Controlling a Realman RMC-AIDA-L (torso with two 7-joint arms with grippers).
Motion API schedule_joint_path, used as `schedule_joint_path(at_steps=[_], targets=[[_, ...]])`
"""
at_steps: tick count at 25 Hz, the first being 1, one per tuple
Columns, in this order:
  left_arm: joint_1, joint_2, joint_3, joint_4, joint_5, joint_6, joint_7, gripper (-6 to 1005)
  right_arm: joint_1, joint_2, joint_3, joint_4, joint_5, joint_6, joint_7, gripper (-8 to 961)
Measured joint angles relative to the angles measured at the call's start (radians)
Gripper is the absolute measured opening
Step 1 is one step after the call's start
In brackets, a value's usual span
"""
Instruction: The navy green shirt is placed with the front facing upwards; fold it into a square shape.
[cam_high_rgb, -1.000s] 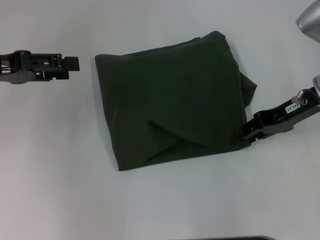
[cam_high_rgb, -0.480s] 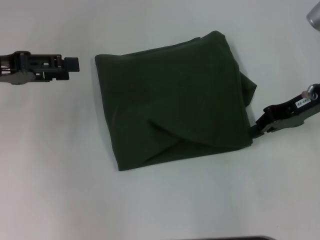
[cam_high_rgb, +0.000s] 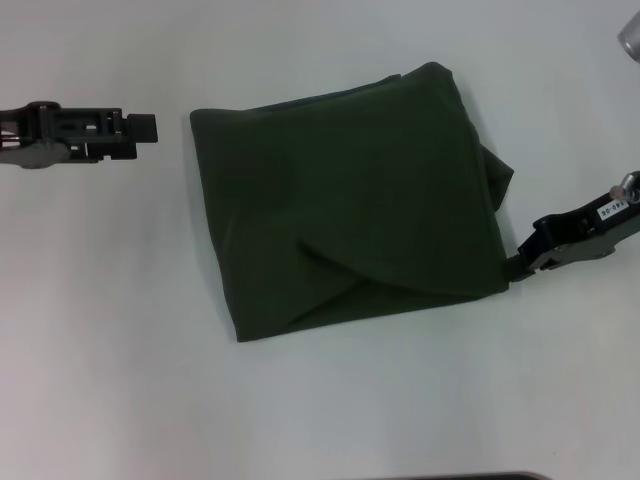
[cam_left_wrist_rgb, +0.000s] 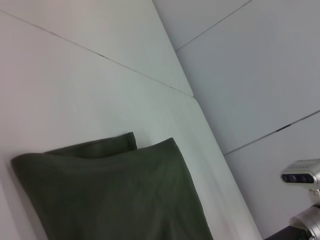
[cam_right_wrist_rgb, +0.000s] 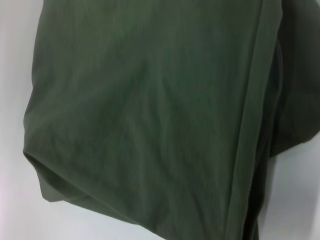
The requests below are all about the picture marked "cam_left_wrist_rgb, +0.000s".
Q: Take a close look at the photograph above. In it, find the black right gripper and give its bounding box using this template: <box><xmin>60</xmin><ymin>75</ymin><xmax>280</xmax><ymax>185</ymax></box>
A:
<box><xmin>265</xmin><ymin>224</ymin><xmax>314</xmax><ymax>240</ymax></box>

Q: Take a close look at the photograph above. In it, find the dark green FREE t-shirt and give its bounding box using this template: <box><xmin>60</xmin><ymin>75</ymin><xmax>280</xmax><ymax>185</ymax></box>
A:
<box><xmin>10</xmin><ymin>131</ymin><xmax>214</xmax><ymax>240</ymax></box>

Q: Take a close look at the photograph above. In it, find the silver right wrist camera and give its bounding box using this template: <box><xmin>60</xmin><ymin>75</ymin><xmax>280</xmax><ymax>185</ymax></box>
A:
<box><xmin>279</xmin><ymin>158</ymin><xmax>320</xmax><ymax>199</ymax></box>

